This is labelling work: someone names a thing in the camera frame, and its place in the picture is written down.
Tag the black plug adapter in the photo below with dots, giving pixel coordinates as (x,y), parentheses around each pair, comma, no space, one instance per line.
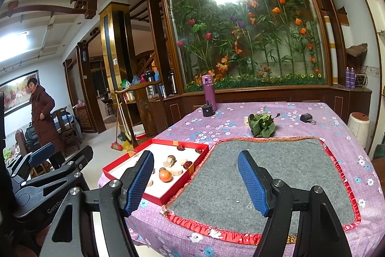
(307,118)

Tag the grey mat with red trim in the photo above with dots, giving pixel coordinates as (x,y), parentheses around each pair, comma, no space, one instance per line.
(300,160)

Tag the purple spray can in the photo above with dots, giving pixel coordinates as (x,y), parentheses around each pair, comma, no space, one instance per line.
(352,78)
(348,78)

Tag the golden pillar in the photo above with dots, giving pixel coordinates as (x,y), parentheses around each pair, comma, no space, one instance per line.
(115,43)

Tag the red date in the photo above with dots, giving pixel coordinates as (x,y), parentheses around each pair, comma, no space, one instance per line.
(188,165)

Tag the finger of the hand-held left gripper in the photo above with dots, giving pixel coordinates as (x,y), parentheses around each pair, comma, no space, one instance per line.
(42,154)
(69,168)

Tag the wooden stand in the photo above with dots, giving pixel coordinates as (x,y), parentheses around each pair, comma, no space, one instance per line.
(141,100)

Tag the white ceramic stool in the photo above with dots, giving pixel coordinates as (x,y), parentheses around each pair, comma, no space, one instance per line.
(358,127)

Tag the ceiling light panel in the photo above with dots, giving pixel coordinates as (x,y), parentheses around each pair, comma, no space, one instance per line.
(12,44)

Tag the red shallow box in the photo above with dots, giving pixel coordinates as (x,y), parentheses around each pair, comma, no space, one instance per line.
(162,190)

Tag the wooden ceiling ornament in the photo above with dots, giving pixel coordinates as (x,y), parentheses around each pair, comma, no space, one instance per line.
(84,2)

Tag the dark thermos jug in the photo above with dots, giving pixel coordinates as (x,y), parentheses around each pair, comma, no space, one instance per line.
(149,79)

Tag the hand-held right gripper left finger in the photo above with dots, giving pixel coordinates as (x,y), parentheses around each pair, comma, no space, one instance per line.
(140,181)

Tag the leafy green vegetable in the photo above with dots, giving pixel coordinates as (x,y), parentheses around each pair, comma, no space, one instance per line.
(261,124)

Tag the purple bottle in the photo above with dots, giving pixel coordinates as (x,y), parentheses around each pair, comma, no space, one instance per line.
(209,93)

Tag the small black holder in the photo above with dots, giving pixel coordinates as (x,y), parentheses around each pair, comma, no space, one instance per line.
(208,110)

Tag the wooden chair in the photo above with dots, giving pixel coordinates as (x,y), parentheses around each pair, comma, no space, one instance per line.
(64,124)

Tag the white and yellow roll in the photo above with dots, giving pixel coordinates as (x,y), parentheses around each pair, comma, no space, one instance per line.
(331,34)

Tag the glass flower display wall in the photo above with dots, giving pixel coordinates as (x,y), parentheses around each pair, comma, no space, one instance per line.
(240,34)

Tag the tangerine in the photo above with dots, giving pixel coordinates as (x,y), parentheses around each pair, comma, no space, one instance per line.
(165,175)

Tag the round beige biscuit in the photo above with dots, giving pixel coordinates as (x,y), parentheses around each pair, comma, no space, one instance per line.
(177,170)

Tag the beige mushroom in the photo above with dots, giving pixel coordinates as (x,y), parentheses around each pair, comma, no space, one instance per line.
(170,160)

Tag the framed wall painting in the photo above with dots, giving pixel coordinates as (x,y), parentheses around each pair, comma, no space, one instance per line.
(18,91)

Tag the red basin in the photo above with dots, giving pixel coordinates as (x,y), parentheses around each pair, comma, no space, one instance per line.
(140,132)

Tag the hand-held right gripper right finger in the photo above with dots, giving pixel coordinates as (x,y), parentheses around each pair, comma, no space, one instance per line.
(252,181)

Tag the steel thermos jug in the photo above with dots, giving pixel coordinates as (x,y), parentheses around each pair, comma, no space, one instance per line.
(173,82)

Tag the purple floral tablecloth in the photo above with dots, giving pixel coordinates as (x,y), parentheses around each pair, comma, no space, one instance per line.
(228,127)

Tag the broom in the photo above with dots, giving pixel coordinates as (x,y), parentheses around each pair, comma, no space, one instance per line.
(118,142)

